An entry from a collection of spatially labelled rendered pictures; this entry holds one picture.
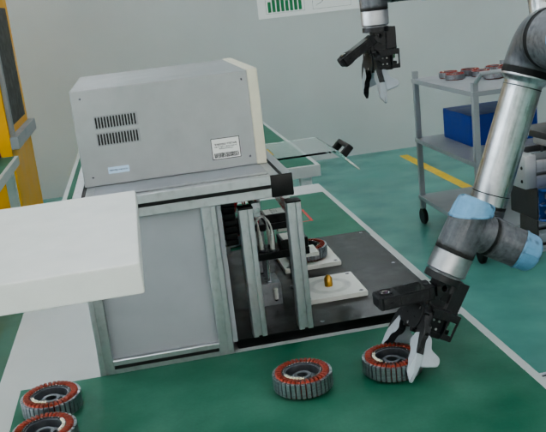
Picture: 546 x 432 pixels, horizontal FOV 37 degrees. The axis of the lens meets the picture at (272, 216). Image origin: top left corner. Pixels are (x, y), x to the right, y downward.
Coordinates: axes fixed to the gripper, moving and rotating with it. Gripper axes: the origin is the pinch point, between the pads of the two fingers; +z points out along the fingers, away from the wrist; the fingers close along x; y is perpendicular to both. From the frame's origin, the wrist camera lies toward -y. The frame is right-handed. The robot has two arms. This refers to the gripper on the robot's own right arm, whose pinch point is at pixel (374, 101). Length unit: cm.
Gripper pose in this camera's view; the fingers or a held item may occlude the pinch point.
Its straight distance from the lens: 229.0
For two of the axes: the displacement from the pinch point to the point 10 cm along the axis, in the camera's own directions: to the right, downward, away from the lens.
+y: 9.6, -1.7, 2.1
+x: -2.5, -2.2, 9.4
